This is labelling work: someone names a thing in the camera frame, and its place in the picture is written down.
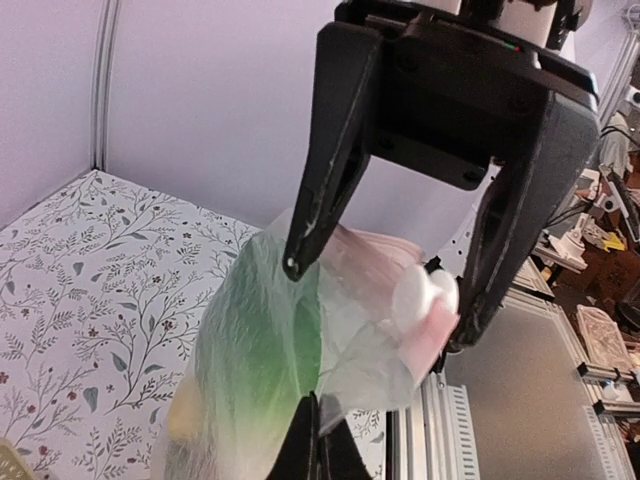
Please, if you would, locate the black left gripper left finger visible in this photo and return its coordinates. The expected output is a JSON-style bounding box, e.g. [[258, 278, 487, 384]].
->
[[267, 392, 319, 480]]

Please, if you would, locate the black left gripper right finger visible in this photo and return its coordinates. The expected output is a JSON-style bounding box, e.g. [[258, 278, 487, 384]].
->
[[319, 420, 372, 480]]

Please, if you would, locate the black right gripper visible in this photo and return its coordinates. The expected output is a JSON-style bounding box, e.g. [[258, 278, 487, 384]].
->
[[282, 1, 599, 353]]

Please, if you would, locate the clear zip top bag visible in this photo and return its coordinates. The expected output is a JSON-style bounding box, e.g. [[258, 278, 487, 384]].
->
[[150, 211, 459, 479]]

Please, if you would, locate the yellow lemon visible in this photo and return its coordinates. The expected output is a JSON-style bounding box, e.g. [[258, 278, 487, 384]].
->
[[168, 380, 202, 442]]

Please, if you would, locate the green bok choy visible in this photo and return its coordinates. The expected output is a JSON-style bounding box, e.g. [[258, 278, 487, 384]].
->
[[195, 233, 322, 479]]

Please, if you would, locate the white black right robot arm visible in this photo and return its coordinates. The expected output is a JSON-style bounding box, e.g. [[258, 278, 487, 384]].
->
[[283, 1, 600, 351]]

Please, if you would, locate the white round zipper slider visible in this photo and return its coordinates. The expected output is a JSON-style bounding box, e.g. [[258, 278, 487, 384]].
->
[[391, 264, 459, 334]]

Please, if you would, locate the background workshop clutter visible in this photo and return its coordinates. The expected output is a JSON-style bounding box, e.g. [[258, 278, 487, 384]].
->
[[529, 0, 640, 401]]

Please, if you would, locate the floral patterned table mat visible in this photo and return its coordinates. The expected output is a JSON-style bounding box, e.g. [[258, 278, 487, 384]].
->
[[0, 168, 386, 480]]

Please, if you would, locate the pale green perforated basket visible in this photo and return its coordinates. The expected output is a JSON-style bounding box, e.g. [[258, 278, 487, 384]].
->
[[0, 438, 33, 480]]

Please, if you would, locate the aluminium front rail base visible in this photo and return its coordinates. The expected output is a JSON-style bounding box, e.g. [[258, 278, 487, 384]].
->
[[383, 263, 639, 479]]

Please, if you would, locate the left aluminium frame post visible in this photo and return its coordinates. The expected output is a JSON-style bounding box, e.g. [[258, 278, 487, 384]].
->
[[90, 0, 122, 171]]

